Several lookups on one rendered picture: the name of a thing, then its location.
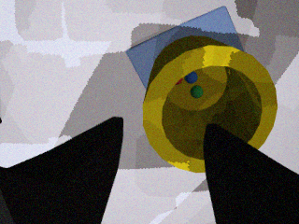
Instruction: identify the blue marble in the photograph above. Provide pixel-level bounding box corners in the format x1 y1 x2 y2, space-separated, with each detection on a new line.
184 71 198 83

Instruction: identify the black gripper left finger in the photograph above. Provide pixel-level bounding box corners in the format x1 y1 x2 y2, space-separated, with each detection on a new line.
0 117 123 224

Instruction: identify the green marble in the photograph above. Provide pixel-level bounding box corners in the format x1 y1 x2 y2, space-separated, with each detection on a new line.
190 85 203 98

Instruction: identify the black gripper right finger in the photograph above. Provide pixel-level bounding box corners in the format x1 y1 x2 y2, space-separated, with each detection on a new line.
203 124 299 224

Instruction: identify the yellow cup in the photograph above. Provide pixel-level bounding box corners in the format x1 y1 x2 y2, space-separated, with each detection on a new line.
143 35 278 173

